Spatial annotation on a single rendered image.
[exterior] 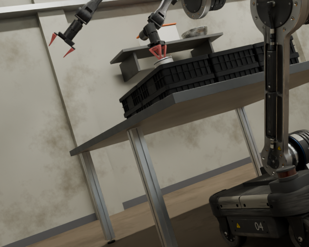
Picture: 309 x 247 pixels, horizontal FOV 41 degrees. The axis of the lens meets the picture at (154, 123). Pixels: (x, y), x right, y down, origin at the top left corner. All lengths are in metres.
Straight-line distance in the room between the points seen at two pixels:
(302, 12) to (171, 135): 3.76
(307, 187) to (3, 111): 3.58
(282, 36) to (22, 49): 3.62
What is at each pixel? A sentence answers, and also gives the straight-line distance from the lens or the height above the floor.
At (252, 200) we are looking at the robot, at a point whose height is 0.23.
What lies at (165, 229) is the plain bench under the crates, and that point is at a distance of 2.10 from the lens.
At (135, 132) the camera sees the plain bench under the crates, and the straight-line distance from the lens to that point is 2.07.
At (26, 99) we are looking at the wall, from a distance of 4.63.
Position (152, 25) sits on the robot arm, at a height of 1.16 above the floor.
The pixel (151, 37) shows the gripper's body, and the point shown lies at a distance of 2.25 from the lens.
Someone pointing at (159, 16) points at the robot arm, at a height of 1.20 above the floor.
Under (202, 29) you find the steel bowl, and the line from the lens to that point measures 5.16.
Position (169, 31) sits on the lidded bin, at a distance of 4.92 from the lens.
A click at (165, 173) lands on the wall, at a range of 4.98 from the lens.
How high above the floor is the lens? 0.51
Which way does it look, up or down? 4 degrees up
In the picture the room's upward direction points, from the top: 17 degrees counter-clockwise
